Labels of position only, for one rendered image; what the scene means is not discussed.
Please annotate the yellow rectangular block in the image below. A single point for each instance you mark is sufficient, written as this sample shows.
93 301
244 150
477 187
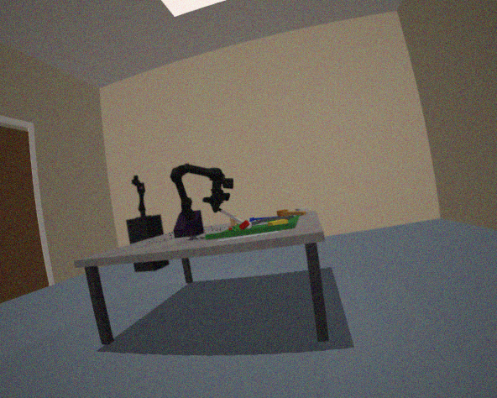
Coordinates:
278 222

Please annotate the green flat mat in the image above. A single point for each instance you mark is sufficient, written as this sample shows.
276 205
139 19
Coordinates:
235 228

